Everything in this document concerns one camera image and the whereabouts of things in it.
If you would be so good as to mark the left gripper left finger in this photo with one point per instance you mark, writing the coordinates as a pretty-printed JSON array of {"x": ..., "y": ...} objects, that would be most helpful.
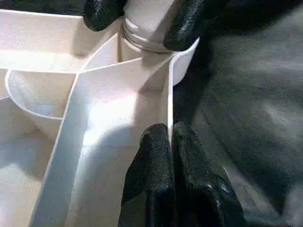
[{"x": 151, "y": 177}]

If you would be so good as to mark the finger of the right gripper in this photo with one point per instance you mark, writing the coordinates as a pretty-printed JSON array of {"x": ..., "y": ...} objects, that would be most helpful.
[
  {"x": 187, "y": 26},
  {"x": 101, "y": 14}
]

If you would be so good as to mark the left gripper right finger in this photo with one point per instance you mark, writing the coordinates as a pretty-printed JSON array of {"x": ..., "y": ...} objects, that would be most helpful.
[{"x": 201, "y": 189}]

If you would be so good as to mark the white plastic table top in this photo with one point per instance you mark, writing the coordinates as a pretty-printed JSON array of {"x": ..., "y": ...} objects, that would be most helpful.
[{"x": 94, "y": 94}]

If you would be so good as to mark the white plastic table leg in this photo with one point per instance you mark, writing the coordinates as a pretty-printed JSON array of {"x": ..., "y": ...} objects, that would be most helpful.
[{"x": 146, "y": 21}]

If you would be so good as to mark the black plastic mat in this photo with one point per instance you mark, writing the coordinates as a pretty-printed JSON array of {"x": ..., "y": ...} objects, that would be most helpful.
[{"x": 248, "y": 106}]

